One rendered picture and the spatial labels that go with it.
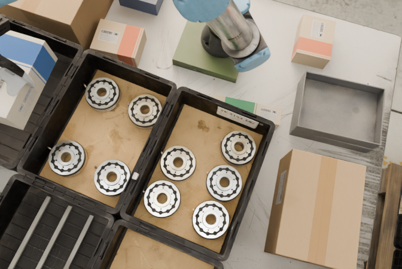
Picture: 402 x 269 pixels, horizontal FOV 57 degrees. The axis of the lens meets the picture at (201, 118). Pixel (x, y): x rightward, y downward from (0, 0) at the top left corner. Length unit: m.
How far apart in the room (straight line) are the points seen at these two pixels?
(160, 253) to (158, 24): 0.81
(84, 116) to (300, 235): 0.72
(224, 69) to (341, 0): 1.38
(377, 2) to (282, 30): 1.25
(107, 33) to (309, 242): 0.93
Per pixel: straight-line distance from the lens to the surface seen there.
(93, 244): 1.12
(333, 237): 1.13
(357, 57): 1.51
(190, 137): 1.12
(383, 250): 1.99
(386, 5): 2.65
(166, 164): 1.08
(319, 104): 1.32
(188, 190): 1.09
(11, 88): 0.89
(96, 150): 1.15
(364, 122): 1.35
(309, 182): 1.12
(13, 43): 0.97
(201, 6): 0.78
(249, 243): 1.23
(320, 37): 1.40
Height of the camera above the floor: 1.91
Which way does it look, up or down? 72 degrees down
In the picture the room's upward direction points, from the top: 7 degrees clockwise
